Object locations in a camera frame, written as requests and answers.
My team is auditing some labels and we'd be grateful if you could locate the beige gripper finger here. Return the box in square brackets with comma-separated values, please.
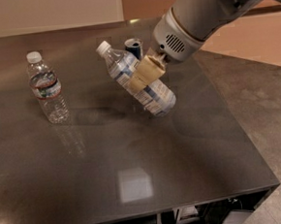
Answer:
[129, 54, 166, 93]

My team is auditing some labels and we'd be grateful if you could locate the blue labelled plastic bottle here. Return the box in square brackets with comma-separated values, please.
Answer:
[96, 41, 176, 116]

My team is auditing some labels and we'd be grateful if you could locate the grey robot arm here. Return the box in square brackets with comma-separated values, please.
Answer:
[129, 0, 281, 93]

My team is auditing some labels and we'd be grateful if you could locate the clear plastic water bottle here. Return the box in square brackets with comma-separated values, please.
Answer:
[26, 51, 70, 124]

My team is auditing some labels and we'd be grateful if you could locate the blue silver energy drink can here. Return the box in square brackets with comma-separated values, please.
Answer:
[124, 38, 143, 60]

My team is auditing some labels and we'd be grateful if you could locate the equipment under table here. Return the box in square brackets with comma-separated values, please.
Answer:
[160, 192, 265, 224]

